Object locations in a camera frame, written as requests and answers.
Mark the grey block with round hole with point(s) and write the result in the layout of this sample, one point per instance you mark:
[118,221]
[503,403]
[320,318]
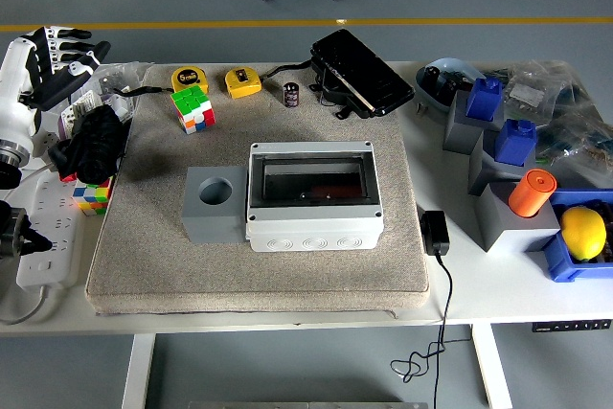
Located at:
[211,224]

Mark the white junction box clear lid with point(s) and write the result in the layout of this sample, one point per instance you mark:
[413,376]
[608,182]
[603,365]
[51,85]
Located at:
[311,236]

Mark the clear bags of hardware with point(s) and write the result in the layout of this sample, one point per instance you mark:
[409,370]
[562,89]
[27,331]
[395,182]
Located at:
[120,74]

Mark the black power adapter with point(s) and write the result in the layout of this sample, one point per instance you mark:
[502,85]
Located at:
[435,232]

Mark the yellow tape measure round label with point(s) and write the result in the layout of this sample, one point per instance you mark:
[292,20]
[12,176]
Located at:
[188,77]

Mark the large colourful puzzle cube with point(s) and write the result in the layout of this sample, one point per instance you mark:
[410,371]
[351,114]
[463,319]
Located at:
[191,107]

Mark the light blue bowl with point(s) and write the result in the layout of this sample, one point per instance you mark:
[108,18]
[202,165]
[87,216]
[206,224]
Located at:
[431,95]

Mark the blue plastic bin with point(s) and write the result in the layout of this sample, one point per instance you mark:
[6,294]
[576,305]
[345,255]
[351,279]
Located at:
[560,265]

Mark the clear bags of parts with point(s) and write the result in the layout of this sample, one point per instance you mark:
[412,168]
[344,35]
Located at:
[574,107]

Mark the black table control panel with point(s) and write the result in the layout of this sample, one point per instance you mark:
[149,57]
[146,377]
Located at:
[570,326]

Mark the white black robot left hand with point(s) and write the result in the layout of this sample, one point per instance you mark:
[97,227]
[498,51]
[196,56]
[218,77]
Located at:
[14,102]

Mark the white power strip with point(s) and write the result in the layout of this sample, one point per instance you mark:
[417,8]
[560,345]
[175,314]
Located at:
[52,265]

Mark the white table leg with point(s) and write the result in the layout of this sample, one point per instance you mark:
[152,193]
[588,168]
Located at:
[136,370]
[491,370]

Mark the black zip case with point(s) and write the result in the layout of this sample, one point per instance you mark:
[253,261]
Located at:
[364,74]

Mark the grey holder block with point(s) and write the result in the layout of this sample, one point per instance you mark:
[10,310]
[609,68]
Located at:
[483,174]
[498,227]
[460,136]

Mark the yellow lemon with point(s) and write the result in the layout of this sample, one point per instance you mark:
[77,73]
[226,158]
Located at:
[582,234]

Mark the grey-brown fabric mat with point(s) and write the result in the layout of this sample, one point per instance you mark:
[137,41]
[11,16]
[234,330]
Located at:
[335,279]

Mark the yellow tape measure square label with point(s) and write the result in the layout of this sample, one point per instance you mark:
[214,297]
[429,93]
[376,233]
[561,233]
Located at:
[242,82]

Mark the small colourful puzzle cube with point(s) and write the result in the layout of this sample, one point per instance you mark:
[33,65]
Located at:
[93,196]

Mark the blue plastic block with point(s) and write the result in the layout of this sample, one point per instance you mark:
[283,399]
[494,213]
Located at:
[515,143]
[483,100]

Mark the black folded cloth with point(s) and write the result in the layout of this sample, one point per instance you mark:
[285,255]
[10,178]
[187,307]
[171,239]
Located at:
[96,145]

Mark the black capacitor in bowl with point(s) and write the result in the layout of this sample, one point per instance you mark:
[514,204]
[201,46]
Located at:
[431,76]
[447,89]

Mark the black capacitor cylinder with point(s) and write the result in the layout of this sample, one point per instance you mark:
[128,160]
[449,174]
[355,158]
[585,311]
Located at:
[290,95]

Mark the white blue circuit breaker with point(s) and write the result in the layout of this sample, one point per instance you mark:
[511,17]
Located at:
[48,141]

